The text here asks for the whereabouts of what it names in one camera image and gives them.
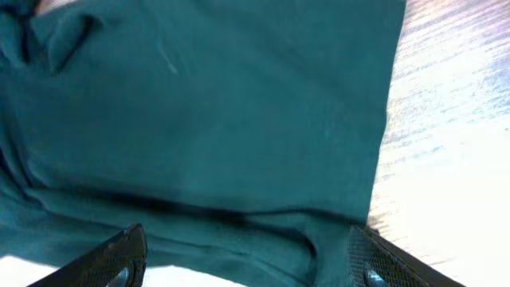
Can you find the black t-shirt with logo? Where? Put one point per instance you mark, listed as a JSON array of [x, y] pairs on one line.
[[243, 135]]

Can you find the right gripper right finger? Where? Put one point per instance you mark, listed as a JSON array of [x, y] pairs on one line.
[[375, 262]]

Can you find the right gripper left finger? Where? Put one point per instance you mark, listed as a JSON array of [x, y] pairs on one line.
[[120, 261]]

